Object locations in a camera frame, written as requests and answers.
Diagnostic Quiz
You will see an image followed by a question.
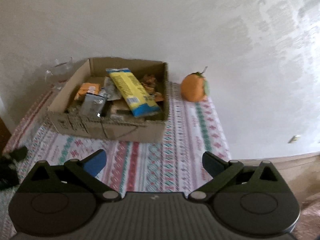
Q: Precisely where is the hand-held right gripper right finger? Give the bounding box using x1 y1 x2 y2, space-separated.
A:
187 151 286 202

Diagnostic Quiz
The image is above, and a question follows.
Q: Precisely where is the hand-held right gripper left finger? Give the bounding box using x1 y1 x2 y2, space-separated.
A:
29 149 123 201

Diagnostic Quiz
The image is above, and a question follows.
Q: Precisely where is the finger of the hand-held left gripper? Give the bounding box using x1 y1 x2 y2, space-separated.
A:
10 146 28 160

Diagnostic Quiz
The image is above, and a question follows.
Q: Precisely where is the cardboard box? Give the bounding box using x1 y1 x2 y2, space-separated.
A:
47 57 169 143

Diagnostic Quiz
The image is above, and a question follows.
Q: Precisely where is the silver snack packet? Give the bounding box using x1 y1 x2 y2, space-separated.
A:
80 91 108 117

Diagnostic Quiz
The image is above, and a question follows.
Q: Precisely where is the orange cake packet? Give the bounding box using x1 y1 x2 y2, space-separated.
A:
74 82 101 101

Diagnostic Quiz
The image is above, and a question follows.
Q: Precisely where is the yellow snack packet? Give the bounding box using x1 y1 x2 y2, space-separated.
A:
105 67 161 118

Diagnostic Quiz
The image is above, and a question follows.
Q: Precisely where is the shiny foil snack packet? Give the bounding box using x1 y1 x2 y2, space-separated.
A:
139 74 158 89

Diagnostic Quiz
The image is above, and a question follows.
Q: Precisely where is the patterned tablecloth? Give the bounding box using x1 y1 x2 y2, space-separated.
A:
0 81 232 200

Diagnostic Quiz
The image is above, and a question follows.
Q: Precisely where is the orange plush fruit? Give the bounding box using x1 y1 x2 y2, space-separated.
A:
180 66 209 102

